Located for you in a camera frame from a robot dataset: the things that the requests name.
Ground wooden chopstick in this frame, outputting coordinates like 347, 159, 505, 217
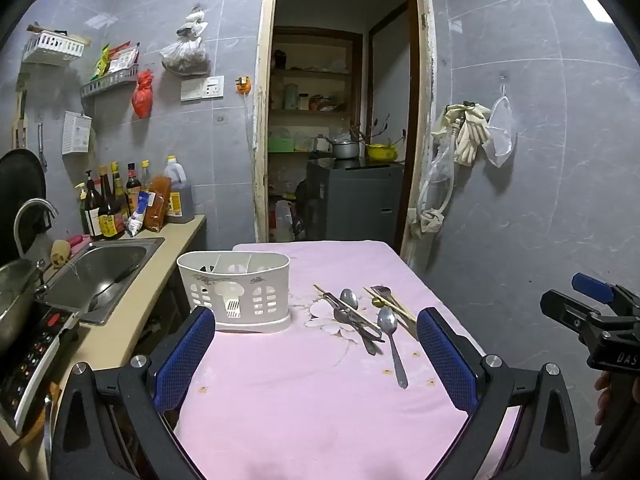
395, 310, 420, 338
378, 294, 417, 321
314, 285, 383, 336
363, 287, 410, 319

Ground dark sauce bottle red label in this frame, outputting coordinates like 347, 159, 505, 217
99, 166, 126, 240

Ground white plastic jug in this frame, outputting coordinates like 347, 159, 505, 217
274, 200, 296, 243

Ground stainless steel sink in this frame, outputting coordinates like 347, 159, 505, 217
35, 237, 166, 326

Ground person's right hand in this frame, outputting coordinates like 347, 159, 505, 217
594, 374, 614, 427

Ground red plastic bag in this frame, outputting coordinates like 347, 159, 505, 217
131, 70, 154, 119

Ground beige kitchen counter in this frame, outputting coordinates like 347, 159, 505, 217
20, 215, 207, 461

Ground yellow-capped sauce bottle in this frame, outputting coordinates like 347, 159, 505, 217
111, 161, 129, 211

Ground large steel spoon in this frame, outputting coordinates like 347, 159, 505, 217
376, 306, 409, 390

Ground blue and white packet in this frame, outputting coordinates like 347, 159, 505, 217
125, 191, 153, 237

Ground steel cooking pot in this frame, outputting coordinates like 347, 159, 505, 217
325, 135, 362, 161

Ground steel wok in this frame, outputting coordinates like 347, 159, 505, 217
0, 259, 48, 356

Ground black-handled ladle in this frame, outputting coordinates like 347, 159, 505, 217
90, 267, 136, 311

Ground steel fork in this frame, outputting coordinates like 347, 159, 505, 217
370, 285, 401, 311

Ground orange spice bag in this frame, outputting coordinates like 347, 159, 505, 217
145, 175, 173, 233

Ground grey wall shelf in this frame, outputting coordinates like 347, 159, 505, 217
80, 67, 138, 100

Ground white plastic wall basket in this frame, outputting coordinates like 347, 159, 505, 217
22, 30, 88, 65

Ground black induction cooker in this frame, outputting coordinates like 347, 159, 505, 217
0, 305, 81, 433

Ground black round pan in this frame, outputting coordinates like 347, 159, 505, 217
0, 149, 47, 266

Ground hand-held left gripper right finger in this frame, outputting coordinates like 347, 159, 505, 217
416, 307, 583, 480

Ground cream rubber gloves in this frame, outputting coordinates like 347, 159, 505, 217
432, 102, 493, 167

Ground pink floral tablecloth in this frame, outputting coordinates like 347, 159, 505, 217
172, 240, 521, 480

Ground seasoning packets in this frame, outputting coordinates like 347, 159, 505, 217
94, 42, 140, 80

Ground clear plastic bag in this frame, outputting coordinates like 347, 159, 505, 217
429, 145, 457, 196

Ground wooden shelf unit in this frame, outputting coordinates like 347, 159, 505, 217
270, 27, 363, 156

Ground steel table knife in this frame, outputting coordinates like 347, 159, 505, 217
322, 292, 386, 343

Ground large cooking oil jug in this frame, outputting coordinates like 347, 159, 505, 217
162, 156, 196, 224

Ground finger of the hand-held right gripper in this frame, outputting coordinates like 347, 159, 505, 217
571, 272, 640, 311
540, 288, 603, 343

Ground clear bag of dried goods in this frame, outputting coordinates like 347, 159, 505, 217
159, 7, 211, 77

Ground white plastic utensil holder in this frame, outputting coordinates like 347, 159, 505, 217
176, 251, 292, 334

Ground worn wooden door frame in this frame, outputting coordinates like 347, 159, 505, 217
252, 0, 433, 268

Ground hanging wooden spatula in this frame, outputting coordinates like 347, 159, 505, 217
12, 77, 28, 150

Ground grey cabinet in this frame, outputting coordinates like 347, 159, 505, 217
305, 156, 405, 243

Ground white wall switch socket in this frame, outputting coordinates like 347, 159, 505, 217
180, 76, 226, 102

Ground green dish soap pump bottle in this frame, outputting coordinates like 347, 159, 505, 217
75, 182, 91, 235

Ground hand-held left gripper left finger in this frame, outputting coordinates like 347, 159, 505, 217
50, 305, 217, 480

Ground yellow bowl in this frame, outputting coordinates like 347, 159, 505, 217
366, 142, 399, 162

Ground gold spoon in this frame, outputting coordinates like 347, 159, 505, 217
371, 297, 418, 338

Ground steel faucet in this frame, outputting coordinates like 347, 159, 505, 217
13, 198, 59, 256

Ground black-capped sauce bottle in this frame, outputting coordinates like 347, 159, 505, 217
126, 162, 142, 217

